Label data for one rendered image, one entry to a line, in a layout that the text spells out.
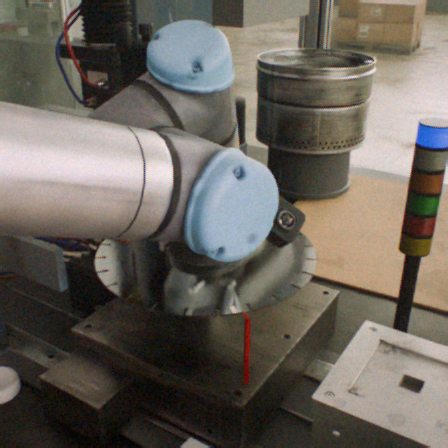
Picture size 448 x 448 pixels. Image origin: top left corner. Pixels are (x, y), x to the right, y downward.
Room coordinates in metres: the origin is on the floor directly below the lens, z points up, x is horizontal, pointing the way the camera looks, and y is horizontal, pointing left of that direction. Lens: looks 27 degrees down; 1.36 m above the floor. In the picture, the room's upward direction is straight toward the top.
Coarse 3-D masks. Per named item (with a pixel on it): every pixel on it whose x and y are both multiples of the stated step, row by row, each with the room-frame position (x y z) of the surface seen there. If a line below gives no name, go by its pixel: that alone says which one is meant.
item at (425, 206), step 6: (408, 192) 0.73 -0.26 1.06; (414, 192) 0.72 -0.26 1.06; (408, 198) 0.72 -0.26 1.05; (414, 198) 0.71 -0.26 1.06; (420, 198) 0.71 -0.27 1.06; (426, 198) 0.70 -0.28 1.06; (432, 198) 0.70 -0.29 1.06; (438, 198) 0.71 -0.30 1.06; (408, 204) 0.72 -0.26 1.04; (414, 204) 0.71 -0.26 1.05; (420, 204) 0.71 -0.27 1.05; (426, 204) 0.70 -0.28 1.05; (432, 204) 0.70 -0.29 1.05; (438, 204) 0.71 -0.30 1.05; (408, 210) 0.72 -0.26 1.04; (414, 210) 0.71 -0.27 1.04; (420, 210) 0.70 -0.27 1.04; (426, 210) 0.70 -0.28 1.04; (432, 210) 0.70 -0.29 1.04
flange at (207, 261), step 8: (176, 248) 0.74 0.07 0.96; (184, 248) 0.74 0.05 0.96; (176, 256) 0.72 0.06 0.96; (184, 256) 0.72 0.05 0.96; (192, 256) 0.72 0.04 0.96; (200, 256) 0.72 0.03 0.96; (184, 264) 0.71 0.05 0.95; (192, 264) 0.70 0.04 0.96; (200, 264) 0.70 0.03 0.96; (208, 264) 0.70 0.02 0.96; (216, 264) 0.70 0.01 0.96; (224, 264) 0.70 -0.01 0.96; (232, 264) 0.71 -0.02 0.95
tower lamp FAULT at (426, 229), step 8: (408, 216) 0.72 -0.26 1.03; (416, 216) 0.71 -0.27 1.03; (424, 216) 0.71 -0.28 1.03; (432, 216) 0.71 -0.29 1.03; (408, 224) 0.71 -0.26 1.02; (416, 224) 0.71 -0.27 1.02; (424, 224) 0.70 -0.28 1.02; (432, 224) 0.71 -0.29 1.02; (408, 232) 0.71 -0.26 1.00; (416, 232) 0.70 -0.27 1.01; (424, 232) 0.70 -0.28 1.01; (432, 232) 0.71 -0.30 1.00
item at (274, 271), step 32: (96, 256) 0.74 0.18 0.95; (128, 256) 0.74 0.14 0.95; (160, 256) 0.74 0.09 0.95; (256, 256) 0.74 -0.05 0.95; (288, 256) 0.74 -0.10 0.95; (128, 288) 0.65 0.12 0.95; (160, 288) 0.65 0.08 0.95; (192, 288) 0.65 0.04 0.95; (224, 288) 0.65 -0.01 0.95; (256, 288) 0.65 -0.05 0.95; (288, 288) 0.65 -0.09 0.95
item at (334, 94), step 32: (256, 64) 1.50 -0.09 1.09; (288, 64) 1.59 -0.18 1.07; (320, 64) 1.60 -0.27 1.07; (352, 64) 1.55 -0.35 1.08; (256, 96) 1.50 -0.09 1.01; (288, 96) 1.37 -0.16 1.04; (320, 96) 1.35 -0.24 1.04; (352, 96) 1.37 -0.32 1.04; (256, 128) 1.49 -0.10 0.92; (288, 128) 1.37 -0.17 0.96; (320, 128) 1.35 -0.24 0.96; (352, 128) 1.38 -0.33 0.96; (288, 160) 1.41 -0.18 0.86; (320, 160) 1.39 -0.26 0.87; (288, 192) 1.40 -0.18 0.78; (320, 192) 1.39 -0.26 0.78
